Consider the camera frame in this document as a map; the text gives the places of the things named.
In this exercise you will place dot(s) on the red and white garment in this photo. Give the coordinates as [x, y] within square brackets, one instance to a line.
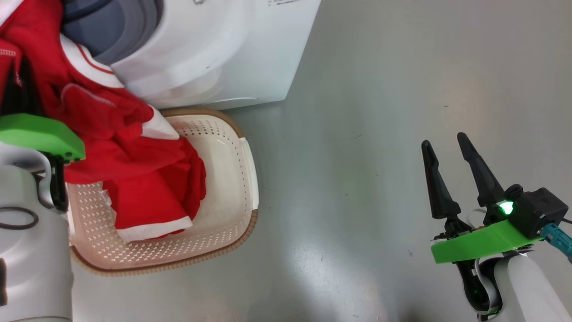
[125, 152]

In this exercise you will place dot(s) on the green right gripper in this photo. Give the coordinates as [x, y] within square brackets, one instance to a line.
[482, 243]

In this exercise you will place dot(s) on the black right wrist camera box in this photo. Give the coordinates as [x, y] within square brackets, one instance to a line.
[536, 210]

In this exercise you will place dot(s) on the grey rubber door gasket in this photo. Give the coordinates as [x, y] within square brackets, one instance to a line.
[120, 27]

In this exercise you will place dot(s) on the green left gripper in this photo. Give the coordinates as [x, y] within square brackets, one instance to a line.
[35, 132]

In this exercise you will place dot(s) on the white front-load washing machine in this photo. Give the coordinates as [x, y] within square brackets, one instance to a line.
[214, 53]

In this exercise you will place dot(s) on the cream perforated laundry basket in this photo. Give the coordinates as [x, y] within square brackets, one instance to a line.
[223, 188]

